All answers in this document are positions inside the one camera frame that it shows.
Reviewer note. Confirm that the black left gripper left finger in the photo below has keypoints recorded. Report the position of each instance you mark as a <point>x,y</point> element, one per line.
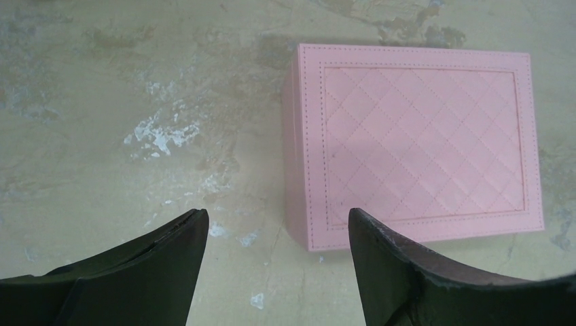
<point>149,280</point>

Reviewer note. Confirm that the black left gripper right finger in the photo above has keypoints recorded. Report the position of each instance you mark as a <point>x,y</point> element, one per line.
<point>402,282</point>

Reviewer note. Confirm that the pink jewelry box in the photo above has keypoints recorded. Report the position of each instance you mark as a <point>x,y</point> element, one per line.
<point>437,144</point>

